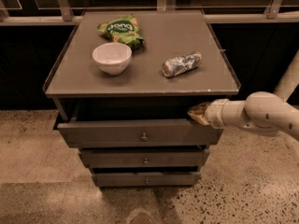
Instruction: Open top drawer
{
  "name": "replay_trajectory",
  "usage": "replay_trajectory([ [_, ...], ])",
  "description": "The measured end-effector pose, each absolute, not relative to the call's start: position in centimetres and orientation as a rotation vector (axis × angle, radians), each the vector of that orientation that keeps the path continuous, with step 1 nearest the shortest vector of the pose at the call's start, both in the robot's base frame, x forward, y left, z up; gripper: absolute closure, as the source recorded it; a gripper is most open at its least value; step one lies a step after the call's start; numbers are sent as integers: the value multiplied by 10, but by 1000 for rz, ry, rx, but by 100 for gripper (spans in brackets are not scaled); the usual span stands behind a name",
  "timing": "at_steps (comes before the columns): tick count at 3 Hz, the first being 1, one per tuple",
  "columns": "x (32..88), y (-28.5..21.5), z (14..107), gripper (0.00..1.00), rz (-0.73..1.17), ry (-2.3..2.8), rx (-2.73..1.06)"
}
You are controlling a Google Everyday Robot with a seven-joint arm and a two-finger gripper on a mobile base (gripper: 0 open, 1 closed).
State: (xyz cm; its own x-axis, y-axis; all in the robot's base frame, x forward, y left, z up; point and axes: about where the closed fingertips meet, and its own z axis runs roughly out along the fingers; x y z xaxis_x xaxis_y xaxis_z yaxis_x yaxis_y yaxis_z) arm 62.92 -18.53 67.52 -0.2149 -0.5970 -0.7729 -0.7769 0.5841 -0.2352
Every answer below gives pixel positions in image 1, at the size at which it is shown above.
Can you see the grey middle drawer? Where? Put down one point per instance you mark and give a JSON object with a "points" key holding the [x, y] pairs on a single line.
{"points": [[137, 158]]}

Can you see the grey top drawer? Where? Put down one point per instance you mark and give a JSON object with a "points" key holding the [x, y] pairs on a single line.
{"points": [[138, 133]]}

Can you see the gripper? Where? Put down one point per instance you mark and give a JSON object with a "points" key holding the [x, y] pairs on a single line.
{"points": [[215, 115]]}

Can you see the grey drawer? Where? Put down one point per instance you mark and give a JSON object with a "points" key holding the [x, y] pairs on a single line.
{"points": [[146, 179], [137, 158], [138, 133]]}

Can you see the white ceramic bowl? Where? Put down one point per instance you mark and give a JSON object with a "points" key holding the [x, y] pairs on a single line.
{"points": [[112, 58]]}

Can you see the grey drawer cabinet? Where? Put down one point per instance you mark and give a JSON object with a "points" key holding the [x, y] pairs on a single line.
{"points": [[82, 92]]}

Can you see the grey bottom drawer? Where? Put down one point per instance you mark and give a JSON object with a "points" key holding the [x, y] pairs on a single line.
{"points": [[146, 179]]}

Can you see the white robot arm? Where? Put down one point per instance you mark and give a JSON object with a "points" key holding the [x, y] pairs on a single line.
{"points": [[262, 113]]}

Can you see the metal railing frame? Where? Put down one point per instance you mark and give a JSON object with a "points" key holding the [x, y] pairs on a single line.
{"points": [[70, 12]]}

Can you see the green snack bag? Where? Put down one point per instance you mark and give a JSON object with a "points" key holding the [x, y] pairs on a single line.
{"points": [[124, 30]]}

